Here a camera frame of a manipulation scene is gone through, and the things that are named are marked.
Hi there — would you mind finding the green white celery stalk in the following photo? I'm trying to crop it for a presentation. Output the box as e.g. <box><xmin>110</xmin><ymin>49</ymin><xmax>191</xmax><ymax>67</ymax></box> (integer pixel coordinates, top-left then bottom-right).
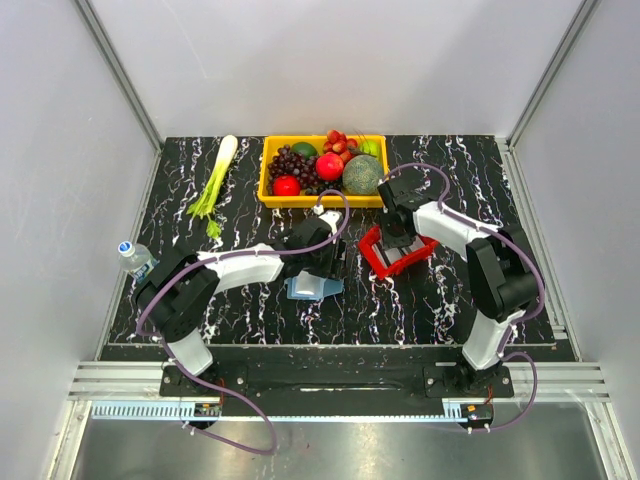
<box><xmin>187</xmin><ymin>135</ymin><xmax>238</xmax><ymax>239</ymax></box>

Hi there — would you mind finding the red plastic card tray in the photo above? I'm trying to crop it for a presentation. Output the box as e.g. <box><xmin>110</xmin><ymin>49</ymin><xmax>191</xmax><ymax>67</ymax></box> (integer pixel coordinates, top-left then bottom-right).
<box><xmin>358</xmin><ymin>226</ymin><xmax>439</xmax><ymax>280</ymax></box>

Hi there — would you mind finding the red tomato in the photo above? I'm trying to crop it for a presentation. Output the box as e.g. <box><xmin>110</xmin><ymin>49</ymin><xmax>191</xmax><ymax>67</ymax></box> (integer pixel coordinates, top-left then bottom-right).
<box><xmin>272</xmin><ymin>175</ymin><xmax>301</xmax><ymax>196</ymax></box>

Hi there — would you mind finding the blue leather card holder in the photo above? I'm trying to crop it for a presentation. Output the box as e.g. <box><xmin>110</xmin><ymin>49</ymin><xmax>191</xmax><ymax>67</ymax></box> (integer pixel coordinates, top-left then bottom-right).
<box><xmin>285</xmin><ymin>271</ymin><xmax>344</xmax><ymax>301</ymax></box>

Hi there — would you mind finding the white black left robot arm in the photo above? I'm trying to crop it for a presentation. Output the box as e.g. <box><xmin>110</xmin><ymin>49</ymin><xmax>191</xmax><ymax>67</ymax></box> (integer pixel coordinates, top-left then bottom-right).
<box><xmin>134</xmin><ymin>211</ymin><xmax>346</xmax><ymax>395</ymax></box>

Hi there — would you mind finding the dark purple grape bunch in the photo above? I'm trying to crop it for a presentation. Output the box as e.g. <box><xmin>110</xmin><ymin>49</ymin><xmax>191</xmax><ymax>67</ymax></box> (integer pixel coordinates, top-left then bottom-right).
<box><xmin>267</xmin><ymin>145</ymin><xmax>320</xmax><ymax>196</ymax></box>

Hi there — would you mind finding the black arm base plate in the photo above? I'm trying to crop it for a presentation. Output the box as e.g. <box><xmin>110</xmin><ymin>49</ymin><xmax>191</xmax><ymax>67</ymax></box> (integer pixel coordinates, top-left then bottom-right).
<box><xmin>158</xmin><ymin>363</ymin><xmax>515</xmax><ymax>399</ymax></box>

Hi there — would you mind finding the red pomegranate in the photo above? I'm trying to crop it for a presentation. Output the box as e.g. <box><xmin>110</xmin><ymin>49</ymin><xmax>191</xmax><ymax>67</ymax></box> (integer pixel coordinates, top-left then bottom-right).
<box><xmin>315</xmin><ymin>152</ymin><xmax>344</xmax><ymax>181</ymax></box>

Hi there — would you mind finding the dark blueberry cluster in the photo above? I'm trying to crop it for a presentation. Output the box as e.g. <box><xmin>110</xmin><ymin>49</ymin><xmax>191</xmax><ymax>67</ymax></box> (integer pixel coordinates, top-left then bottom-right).
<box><xmin>304</xmin><ymin>180</ymin><xmax>343</xmax><ymax>196</ymax></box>

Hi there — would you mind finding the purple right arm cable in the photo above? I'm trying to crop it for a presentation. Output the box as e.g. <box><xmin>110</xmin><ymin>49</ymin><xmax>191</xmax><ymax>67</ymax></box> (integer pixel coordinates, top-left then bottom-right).
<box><xmin>382</xmin><ymin>162</ymin><xmax>546</xmax><ymax>435</ymax></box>

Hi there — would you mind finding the clear plastic water bottle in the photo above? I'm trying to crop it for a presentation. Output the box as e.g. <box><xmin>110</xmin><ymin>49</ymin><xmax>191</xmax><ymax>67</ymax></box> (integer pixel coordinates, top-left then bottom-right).
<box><xmin>118</xmin><ymin>241</ymin><xmax>158</xmax><ymax>284</ymax></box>

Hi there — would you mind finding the green netted melon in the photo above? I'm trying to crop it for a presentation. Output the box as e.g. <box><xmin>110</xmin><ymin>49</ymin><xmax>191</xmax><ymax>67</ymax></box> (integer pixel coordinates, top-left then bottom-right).
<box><xmin>342</xmin><ymin>155</ymin><xmax>384</xmax><ymax>196</ymax></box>

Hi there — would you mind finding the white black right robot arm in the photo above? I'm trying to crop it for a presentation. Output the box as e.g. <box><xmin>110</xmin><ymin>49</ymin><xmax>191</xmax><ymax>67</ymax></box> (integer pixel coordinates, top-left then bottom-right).
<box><xmin>377</xmin><ymin>178</ymin><xmax>544</xmax><ymax>396</ymax></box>

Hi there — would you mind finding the dark green avocado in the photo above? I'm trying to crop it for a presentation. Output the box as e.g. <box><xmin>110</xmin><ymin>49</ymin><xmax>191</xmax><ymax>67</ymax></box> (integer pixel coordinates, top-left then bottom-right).
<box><xmin>291</xmin><ymin>142</ymin><xmax>318</xmax><ymax>158</ymax></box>

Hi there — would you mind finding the red lychee cluster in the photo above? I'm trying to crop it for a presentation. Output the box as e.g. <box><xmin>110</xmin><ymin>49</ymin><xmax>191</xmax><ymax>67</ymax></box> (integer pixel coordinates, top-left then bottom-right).
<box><xmin>322</xmin><ymin>129</ymin><xmax>358</xmax><ymax>155</ymax></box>

